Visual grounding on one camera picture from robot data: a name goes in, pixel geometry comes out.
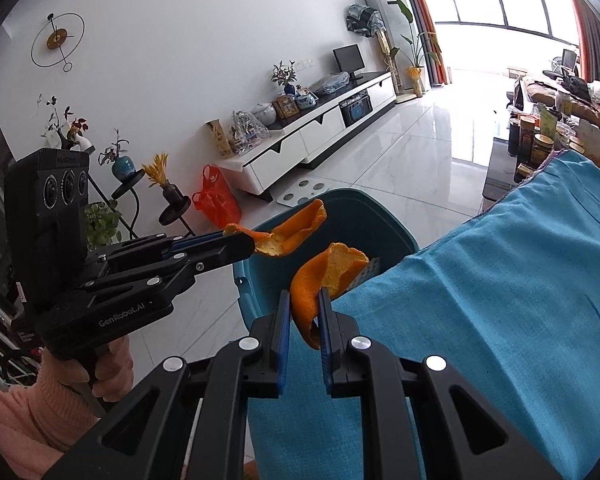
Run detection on plant in teal vase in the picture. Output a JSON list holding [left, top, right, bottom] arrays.
[[98, 129, 143, 181]]

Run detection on clear plastic bag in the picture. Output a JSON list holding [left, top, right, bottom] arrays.
[[312, 72, 351, 97]]

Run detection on blue floral tablecloth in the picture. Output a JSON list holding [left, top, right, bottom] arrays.
[[245, 150, 600, 480]]

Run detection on white ceramic jar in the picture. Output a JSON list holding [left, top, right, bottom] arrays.
[[250, 102, 278, 126]]

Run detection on patterned carton box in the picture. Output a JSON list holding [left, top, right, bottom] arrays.
[[205, 119, 233, 158]]

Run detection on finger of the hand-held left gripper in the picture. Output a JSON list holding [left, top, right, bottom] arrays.
[[80, 236, 257, 306], [87, 230, 231, 271]]

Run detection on plant in blue vase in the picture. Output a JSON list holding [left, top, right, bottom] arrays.
[[271, 60, 298, 97]]

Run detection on brown paper bag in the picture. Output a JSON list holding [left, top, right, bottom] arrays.
[[575, 120, 600, 168]]

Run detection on person's left hand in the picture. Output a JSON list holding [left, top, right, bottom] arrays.
[[40, 335, 133, 416]]

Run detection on black office chair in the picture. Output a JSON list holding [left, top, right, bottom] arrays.
[[542, 49, 581, 81]]

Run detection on white TV cabinet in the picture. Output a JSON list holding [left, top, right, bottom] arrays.
[[215, 71, 397, 196]]

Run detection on branches in white vase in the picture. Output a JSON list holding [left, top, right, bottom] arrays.
[[37, 92, 93, 151]]

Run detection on person's left forearm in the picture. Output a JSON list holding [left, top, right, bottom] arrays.
[[0, 360, 101, 471]]

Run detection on amber lidded jar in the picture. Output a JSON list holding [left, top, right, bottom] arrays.
[[532, 133, 555, 171], [519, 116, 538, 158]]

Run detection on yellow flowers in dark vase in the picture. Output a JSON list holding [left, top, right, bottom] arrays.
[[142, 152, 183, 208]]

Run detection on framed picture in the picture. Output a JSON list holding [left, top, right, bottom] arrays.
[[272, 95, 298, 121]]

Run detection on orange peel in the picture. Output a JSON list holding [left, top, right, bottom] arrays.
[[223, 199, 327, 257], [290, 242, 371, 351]]

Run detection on round wall clock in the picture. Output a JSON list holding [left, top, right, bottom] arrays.
[[31, 12, 86, 72]]

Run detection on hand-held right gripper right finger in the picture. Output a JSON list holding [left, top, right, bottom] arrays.
[[317, 286, 566, 480]]

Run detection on tall leafy plant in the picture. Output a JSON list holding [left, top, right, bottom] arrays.
[[387, 0, 443, 98]]

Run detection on dark coffee table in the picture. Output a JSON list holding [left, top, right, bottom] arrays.
[[480, 95, 600, 211]]

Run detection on white floor scale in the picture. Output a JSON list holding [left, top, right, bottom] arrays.
[[277, 177, 328, 207]]

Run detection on blue trash bin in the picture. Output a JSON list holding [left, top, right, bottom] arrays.
[[232, 187, 421, 331]]

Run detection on black monitor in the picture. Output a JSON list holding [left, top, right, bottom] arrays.
[[332, 44, 366, 81]]

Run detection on model in clear case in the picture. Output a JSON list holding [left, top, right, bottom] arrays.
[[228, 110, 271, 153]]

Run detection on covered standing fan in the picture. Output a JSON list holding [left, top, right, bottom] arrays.
[[346, 2, 421, 106]]

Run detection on green leafy plant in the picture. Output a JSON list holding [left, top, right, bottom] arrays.
[[82, 200, 123, 248]]

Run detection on black plant stand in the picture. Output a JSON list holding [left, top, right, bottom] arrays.
[[87, 167, 197, 241]]

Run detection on orange plastic bag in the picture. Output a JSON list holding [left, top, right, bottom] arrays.
[[192, 165, 242, 228]]

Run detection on large window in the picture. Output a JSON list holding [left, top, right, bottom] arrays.
[[415, 0, 581, 48]]

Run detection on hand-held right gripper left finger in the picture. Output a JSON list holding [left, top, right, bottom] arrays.
[[42, 289, 293, 480]]

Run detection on black bag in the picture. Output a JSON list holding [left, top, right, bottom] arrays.
[[562, 76, 592, 101]]

